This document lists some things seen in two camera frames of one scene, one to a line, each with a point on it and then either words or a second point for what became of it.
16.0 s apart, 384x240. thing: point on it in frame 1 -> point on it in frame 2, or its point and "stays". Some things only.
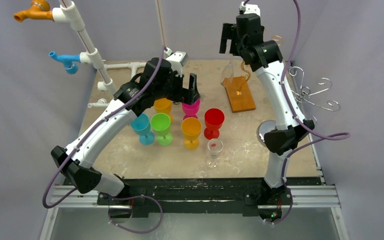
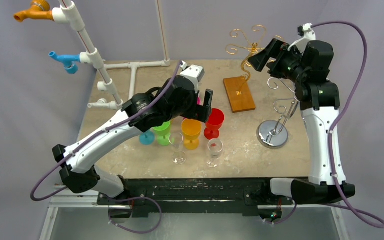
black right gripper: [232, 34] -> [272, 59]
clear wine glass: [227, 75] -> [179, 157]
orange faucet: [39, 10] stays
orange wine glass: [191, 128] stays
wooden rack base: [238, 94] stays
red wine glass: [214, 119] stays
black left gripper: [183, 94] -> [200, 112]
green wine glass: [160, 122] stays
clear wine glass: [215, 146] stays
